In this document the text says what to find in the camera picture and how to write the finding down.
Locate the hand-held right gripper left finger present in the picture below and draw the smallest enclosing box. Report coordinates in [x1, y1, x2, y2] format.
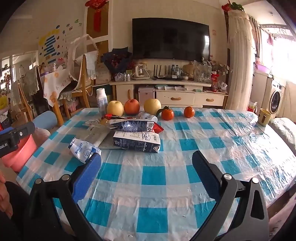
[23, 153, 102, 241]

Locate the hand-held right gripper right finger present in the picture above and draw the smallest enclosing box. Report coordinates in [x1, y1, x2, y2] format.
[192, 150, 270, 241]

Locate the pink plastic bucket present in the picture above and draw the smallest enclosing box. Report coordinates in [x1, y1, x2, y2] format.
[0, 133, 38, 173]

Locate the white plastic milk pouch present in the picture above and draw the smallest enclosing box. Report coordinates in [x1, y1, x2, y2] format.
[68, 137, 102, 164]

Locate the white paper leaflet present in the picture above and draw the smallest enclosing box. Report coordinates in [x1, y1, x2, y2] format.
[83, 124, 116, 149]

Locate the white blue striped packet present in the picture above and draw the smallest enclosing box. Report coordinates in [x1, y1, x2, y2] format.
[82, 119, 103, 128]

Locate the red snack packet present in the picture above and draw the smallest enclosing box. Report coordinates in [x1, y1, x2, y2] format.
[103, 113, 123, 121]

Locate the small white yogurt bottle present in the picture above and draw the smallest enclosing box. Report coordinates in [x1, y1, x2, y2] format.
[138, 112, 158, 122]

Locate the person's left hand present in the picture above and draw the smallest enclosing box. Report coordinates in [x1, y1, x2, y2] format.
[0, 171, 13, 219]

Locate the white round stool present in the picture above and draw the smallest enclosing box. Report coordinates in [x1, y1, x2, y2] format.
[34, 127, 51, 144]

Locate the blue round stool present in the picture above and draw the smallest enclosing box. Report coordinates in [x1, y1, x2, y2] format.
[32, 111, 58, 130]

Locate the wooden chair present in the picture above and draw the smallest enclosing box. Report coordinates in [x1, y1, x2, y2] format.
[52, 54, 97, 127]
[17, 80, 35, 123]

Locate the blue checked tablecloth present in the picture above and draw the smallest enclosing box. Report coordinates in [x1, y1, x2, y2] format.
[16, 107, 296, 241]

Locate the grey lace cloth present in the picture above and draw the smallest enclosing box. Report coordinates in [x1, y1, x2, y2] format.
[24, 66, 41, 95]

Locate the yellow pear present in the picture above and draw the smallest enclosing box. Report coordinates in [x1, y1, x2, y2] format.
[144, 98, 162, 115]
[107, 100, 124, 116]

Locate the white orange-print cloth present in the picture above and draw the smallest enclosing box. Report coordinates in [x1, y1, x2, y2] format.
[43, 68, 72, 107]

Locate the tall white plastic bottle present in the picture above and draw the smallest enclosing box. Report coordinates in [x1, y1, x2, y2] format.
[96, 88, 107, 115]

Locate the red apple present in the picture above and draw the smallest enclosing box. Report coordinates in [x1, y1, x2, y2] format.
[124, 99, 140, 115]

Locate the cream television cabinet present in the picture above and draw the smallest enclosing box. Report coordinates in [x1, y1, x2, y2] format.
[109, 77, 229, 108]

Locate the small card box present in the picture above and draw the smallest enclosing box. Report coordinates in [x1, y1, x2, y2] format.
[257, 108, 272, 127]

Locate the white cushion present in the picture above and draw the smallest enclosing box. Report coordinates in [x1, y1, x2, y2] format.
[268, 117, 296, 153]

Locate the pink metal case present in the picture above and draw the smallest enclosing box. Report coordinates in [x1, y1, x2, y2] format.
[138, 86, 155, 106]

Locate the white printed sack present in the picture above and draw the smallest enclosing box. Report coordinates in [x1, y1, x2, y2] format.
[95, 61, 112, 85]

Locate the clear plastic bag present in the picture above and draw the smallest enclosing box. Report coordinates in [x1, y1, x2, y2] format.
[193, 60, 213, 82]

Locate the brown paper bag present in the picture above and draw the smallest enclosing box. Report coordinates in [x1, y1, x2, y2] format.
[182, 62, 196, 80]

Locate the white washing machine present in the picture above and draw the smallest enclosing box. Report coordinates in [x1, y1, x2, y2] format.
[261, 77, 286, 117]

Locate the black router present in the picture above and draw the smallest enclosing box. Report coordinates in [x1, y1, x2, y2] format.
[153, 65, 171, 78]

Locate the white lace chair cloth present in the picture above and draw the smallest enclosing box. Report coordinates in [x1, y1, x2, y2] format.
[83, 51, 99, 80]

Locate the white electric kettle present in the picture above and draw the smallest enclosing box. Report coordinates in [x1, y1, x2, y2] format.
[132, 64, 151, 80]

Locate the dark blue flower bouquet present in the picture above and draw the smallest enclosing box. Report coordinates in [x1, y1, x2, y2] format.
[101, 47, 132, 76]

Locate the lace-covered standing air conditioner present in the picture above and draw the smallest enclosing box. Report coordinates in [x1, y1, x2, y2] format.
[225, 10, 257, 112]

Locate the purple plastic basin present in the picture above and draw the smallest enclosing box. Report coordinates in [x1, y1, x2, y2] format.
[255, 64, 272, 75]

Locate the black flat television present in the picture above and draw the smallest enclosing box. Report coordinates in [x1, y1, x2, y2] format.
[132, 18, 210, 63]

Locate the blue yellow wall poster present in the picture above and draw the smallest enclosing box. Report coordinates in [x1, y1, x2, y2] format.
[38, 29, 62, 65]

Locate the red knot wall decoration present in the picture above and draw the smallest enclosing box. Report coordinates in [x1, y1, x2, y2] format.
[85, 0, 103, 33]

